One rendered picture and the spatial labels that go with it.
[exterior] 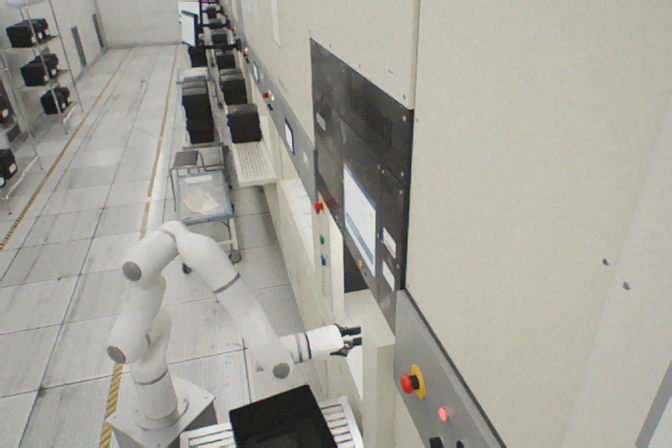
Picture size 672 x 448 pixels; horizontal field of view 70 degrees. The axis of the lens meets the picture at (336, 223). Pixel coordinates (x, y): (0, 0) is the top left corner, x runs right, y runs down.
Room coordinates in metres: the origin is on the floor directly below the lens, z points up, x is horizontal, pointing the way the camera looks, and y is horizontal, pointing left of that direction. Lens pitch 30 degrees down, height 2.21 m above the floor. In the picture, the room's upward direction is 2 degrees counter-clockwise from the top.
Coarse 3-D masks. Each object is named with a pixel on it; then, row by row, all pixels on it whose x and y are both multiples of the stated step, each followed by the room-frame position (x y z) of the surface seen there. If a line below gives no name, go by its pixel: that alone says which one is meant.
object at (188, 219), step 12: (180, 180) 4.01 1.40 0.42; (216, 180) 3.90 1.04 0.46; (180, 192) 3.68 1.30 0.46; (192, 192) 3.67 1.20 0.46; (204, 192) 3.67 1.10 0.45; (228, 204) 3.42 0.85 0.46; (180, 216) 3.25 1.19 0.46; (192, 216) 3.24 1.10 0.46; (204, 216) 3.23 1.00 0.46; (216, 216) 3.24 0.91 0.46; (228, 216) 3.26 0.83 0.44; (228, 240) 3.28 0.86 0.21
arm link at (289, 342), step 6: (282, 336) 1.07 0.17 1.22; (288, 336) 1.06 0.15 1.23; (294, 336) 1.06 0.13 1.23; (282, 342) 1.03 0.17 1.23; (288, 342) 1.03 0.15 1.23; (294, 342) 1.04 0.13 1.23; (288, 348) 1.02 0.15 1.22; (294, 348) 1.02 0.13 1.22; (294, 354) 1.01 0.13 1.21; (252, 360) 0.99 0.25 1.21; (294, 360) 1.01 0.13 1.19; (258, 366) 0.98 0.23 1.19
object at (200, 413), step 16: (176, 384) 1.32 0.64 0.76; (192, 384) 1.32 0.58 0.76; (128, 400) 1.25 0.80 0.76; (192, 400) 1.24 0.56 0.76; (208, 400) 1.24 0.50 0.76; (112, 416) 1.18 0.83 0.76; (128, 416) 1.18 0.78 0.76; (192, 416) 1.17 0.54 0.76; (208, 416) 1.22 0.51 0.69; (128, 432) 1.11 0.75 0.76; (144, 432) 1.11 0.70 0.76; (160, 432) 1.11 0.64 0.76; (176, 432) 1.11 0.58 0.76
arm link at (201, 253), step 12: (156, 228) 1.20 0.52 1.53; (168, 228) 1.20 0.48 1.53; (180, 228) 1.17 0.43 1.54; (180, 240) 1.11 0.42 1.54; (192, 240) 1.09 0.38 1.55; (204, 240) 1.09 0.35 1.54; (180, 252) 1.09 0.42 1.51; (192, 252) 1.07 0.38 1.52; (204, 252) 1.07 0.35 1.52; (216, 252) 1.08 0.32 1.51; (192, 264) 1.06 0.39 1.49; (204, 264) 1.05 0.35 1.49; (216, 264) 1.06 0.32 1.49; (228, 264) 1.08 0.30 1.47; (204, 276) 1.05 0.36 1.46; (216, 276) 1.05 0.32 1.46; (228, 276) 1.06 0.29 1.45; (216, 288) 1.04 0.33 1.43
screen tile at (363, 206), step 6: (360, 198) 1.12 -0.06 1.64; (360, 204) 1.12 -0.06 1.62; (366, 204) 1.07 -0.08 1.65; (366, 210) 1.07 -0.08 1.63; (366, 216) 1.07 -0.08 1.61; (372, 216) 1.02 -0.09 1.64; (360, 222) 1.12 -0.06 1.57; (372, 222) 1.02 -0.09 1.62; (360, 228) 1.12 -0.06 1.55; (366, 228) 1.07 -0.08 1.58; (372, 228) 1.02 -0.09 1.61; (366, 234) 1.07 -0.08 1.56; (372, 234) 1.02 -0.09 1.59; (372, 240) 1.02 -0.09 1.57; (372, 246) 1.02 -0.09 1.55
